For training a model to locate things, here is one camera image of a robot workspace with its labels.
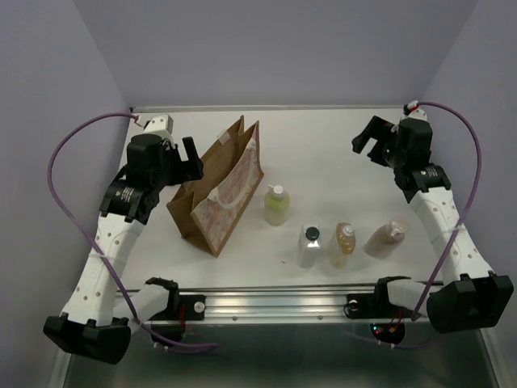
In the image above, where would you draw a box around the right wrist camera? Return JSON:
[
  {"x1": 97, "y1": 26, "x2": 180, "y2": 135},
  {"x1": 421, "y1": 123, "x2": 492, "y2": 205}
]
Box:
[{"x1": 402, "y1": 100, "x2": 427, "y2": 121}]

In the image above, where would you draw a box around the aluminium mounting rail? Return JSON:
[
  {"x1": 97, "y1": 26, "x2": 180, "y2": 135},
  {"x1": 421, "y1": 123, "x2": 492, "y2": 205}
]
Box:
[{"x1": 146, "y1": 284, "x2": 399, "y2": 326}]

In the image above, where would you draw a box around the green lotion pump bottle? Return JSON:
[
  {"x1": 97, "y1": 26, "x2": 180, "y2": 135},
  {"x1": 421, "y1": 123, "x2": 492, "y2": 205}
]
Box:
[{"x1": 264, "y1": 185, "x2": 290, "y2": 226}]

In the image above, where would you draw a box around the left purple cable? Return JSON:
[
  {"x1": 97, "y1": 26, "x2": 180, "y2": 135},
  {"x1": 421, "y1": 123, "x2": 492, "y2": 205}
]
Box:
[{"x1": 47, "y1": 112, "x2": 221, "y2": 354}]

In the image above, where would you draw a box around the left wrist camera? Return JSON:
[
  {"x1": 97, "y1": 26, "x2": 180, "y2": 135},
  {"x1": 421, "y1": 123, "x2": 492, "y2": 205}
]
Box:
[{"x1": 144, "y1": 115, "x2": 174, "y2": 135}]

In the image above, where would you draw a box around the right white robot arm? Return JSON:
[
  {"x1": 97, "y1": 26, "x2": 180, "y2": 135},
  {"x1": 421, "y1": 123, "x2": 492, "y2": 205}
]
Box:
[{"x1": 347, "y1": 116, "x2": 514, "y2": 334}]

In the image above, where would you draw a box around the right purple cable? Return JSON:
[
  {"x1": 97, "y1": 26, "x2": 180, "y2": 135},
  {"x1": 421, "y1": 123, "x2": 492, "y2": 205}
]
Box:
[{"x1": 343, "y1": 100, "x2": 482, "y2": 349}]

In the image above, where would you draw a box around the amber liquid squeeze bottle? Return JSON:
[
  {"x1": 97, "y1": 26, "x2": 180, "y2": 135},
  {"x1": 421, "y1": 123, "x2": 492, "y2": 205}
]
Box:
[{"x1": 327, "y1": 222, "x2": 356, "y2": 268}]

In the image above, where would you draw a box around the purple cable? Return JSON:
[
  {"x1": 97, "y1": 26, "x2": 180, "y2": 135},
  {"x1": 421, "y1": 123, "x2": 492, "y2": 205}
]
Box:
[
  {"x1": 47, "y1": 112, "x2": 221, "y2": 354},
  {"x1": 343, "y1": 100, "x2": 482, "y2": 349}
]

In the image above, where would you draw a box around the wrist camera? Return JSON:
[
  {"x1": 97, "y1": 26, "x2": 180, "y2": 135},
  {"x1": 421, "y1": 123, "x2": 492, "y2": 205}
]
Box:
[
  {"x1": 144, "y1": 115, "x2": 174, "y2": 135},
  {"x1": 402, "y1": 100, "x2": 427, "y2": 121}
]

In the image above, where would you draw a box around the white bottle black cap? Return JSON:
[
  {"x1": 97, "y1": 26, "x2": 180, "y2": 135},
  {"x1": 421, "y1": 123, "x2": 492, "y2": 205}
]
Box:
[{"x1": 297, "y1": 224, "x2": 322, "y2": 268}]

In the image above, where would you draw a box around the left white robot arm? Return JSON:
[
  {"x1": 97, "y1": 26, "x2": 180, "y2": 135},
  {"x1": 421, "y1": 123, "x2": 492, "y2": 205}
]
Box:
[{"x1": 43, "y1": 133, "x2": 203, "y2": 365}]

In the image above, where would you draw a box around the brown canvas tote bag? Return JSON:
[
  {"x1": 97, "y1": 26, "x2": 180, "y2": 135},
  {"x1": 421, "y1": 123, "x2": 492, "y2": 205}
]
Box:
[{"x1": 166, "y1": 116, "x2": 264, "y2": 257}]

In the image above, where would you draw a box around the beige pump bottle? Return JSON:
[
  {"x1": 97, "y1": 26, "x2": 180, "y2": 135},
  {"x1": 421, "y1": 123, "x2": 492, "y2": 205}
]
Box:
[{"x1": 364, "y1": 217, "x2": 409, "y2": 259}]

